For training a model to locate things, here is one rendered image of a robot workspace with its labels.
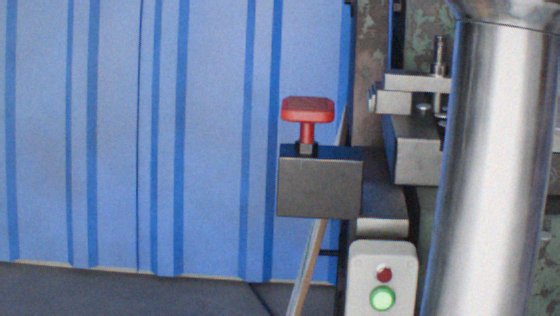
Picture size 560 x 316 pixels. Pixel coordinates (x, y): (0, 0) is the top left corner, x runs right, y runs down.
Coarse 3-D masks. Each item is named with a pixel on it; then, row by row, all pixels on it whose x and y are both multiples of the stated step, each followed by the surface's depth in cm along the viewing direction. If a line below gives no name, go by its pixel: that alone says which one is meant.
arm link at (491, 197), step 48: (480, 0) 84; (528, 0) 82; (480, 48) 85; (528, 48) 84; (480, 96) 85; (528, 96) 84; (480, 144) 85; (528, 144) 85; (480, 192) 85; (528, 192) 85; (432, 240) 89; (480, 240) 85; (528, 240) 86; (432, 288) 88; (480, 288) 85; (528, 288) 87
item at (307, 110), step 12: (300, 96) 140; (312, 96) 140; (288, 108) 135; (300, 108) 135; (312, 108) 135; (324, 108) 135; (288, 120) 135; (300, 120) 134; (312, 120) 134; (324, 120) 134; (300, 132) 138; (312, 132) 138
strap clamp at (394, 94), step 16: (432, 64) 158; (384, 80) 158; (400, 80) 158; (416, 80) 158; (432, 80) 157; (448, 80) 157; (368, 96) 160; (384, 96) 157; (400, 96) 157; (432, 96) 160; (384, 112) 158; (400, 112) 158
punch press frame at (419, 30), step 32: (416, 0) 174; (416, 32) 175; (448, 32) 175; (416, 64) 176; (448, 64) 176; (416, 192) 147; (416, 224) 144; (544, 224) 139; (544, 256) 140; (416, 288) 142; (544, 288) 142
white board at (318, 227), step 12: (336, 144) 203; (312, 228) 207; (324, 228) 172; (312, 240) 184; (312, 252) 173; (300, 264) 224; (312, 264) 173; (300, 276) 197; (300, 288) 175; (300, 300) 175; (288, 312) 210; (300, 312) 176
